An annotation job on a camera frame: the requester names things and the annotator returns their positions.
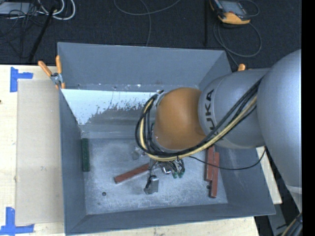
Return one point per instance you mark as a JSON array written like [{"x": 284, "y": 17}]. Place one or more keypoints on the pale wood flat board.
[{"x": 37, "y": 144}]

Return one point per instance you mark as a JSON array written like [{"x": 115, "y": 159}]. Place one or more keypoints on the dark green flat block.
[{"x": 85, "y": 155}]

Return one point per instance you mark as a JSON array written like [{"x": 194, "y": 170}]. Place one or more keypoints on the red-brown flat block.
[
  {"x": 209, "y": 163},
  {"x": 214, "y": 178},
  {"x": 130, "y": 174}
]

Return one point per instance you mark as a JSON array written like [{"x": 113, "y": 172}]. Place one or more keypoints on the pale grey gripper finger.
[
  {"x": 135, "y": 155},
  {"x": 154, "y": 185}
]

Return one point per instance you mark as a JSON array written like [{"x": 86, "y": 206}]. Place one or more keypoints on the grey metal bin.
[{"x": 118, "y": 156}]

